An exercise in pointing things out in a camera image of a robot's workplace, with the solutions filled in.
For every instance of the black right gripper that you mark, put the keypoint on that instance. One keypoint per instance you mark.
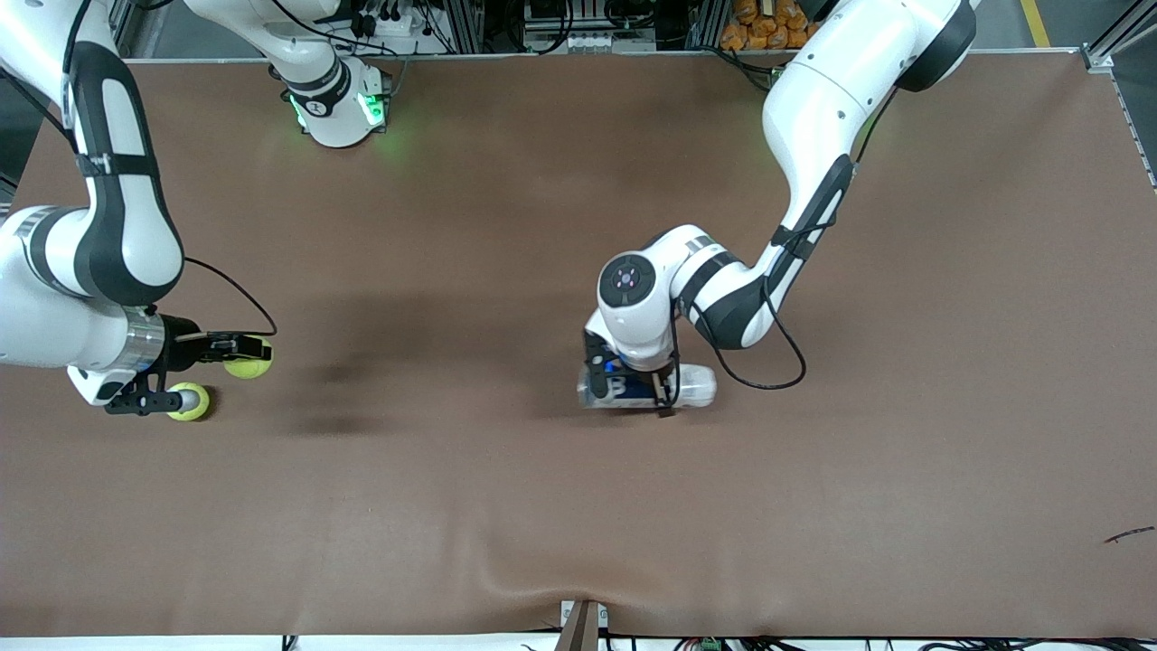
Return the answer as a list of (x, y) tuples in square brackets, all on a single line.
[(183, 351)]

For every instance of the yellow tennis ball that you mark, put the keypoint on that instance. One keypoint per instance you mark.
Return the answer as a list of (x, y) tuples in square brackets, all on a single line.
[(192, 403), (249, 371)]

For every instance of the white blue tennis ball can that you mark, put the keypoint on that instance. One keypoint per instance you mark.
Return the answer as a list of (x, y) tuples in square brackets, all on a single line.
[(696, 387)]

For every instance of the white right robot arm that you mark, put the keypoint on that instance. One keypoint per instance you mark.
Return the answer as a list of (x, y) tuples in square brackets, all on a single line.
[(117, 226)]

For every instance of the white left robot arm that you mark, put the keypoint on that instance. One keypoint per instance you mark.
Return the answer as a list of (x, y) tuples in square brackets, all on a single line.
[(813, 108)]

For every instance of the brown table mat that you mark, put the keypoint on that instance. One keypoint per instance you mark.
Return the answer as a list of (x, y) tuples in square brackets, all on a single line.
[(578, 497)]

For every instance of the green terminal connector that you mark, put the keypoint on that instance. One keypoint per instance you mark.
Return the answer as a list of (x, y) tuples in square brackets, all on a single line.
[(710, 645)]

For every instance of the white power strip with plugs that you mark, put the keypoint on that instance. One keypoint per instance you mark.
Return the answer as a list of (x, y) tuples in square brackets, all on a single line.
[(407, 41)]

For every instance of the white socket strip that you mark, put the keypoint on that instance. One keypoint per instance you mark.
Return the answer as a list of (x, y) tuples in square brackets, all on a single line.
[(606, 42)]

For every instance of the orange packaged goods pile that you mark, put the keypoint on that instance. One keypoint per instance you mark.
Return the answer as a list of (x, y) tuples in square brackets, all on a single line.
[(734, 38)]

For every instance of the table edge clamp bracket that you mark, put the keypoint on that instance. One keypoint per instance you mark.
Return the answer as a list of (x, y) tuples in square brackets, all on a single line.
[(583, 628)]

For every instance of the aluminium frame profile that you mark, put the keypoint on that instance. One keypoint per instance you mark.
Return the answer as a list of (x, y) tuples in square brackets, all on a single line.
[(1116, 41), (470, 23), (705, 23)]

